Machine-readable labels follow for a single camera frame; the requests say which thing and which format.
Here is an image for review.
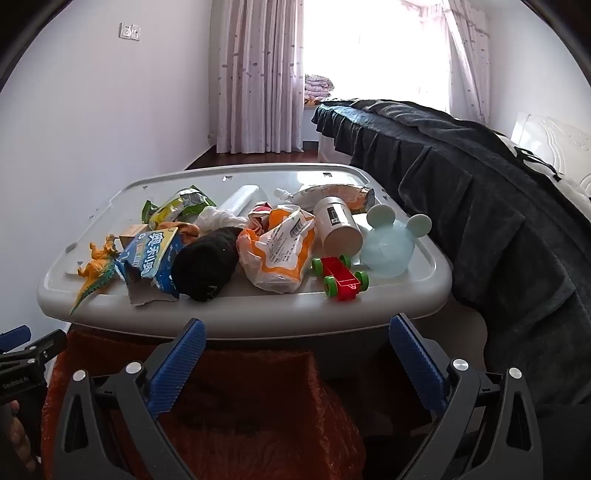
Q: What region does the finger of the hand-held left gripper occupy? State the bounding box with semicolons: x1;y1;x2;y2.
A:
24;329;68;368
0;325;31;350

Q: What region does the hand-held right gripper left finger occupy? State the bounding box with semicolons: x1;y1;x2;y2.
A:
53;318;206;480

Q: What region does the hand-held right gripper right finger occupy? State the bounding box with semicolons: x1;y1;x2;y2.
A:
389;313;543;480

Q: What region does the green snack wrapper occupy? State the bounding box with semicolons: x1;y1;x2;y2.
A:
141;185;217;230

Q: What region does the person's left hand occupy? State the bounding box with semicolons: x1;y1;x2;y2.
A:
8;399;40;472

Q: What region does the orange dinosaur toy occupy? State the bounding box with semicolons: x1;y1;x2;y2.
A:
69;234;122;316

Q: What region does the black sock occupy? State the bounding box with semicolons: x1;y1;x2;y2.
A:
173;226;245;303

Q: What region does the torn blue cookie box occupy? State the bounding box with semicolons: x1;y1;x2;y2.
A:
115;227;185;305

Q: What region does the red toy car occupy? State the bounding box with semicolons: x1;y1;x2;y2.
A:
311;255;369;302

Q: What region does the light blue eared bowl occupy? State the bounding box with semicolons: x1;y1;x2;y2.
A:
359;204;432;278

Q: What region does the wooden block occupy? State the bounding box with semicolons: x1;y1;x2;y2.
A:
119;224;153;250

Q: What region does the orange and white plastic wrapper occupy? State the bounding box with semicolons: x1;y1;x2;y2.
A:
236;206;317;294

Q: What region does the white knotted cloth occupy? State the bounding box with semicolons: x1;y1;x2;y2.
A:
194;206;247;232

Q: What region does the white paper cup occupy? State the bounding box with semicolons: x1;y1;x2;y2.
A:
313;196;364;256

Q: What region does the dark grey blanket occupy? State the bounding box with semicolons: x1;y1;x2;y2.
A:
311;97;591;407

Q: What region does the red and white pouch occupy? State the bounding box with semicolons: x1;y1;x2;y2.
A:
248;202;278;229

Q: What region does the orange white spout pouch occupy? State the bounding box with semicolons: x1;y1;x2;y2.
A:
273;183;376;214

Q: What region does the white headboard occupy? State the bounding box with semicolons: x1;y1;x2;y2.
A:
510;112;591;185

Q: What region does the stack of folded quilts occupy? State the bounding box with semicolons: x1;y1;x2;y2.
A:
304;73;335;99

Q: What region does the wide patterned pink curtain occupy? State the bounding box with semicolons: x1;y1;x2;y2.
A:
210;0;305;154

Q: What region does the narrow patterned pink curtain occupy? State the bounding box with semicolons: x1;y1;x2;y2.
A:
438;0;491;125

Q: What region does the white bed frame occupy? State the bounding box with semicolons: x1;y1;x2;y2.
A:
318;134;356;164

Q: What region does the black strap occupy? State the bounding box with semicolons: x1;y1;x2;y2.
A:
512;147;564;182

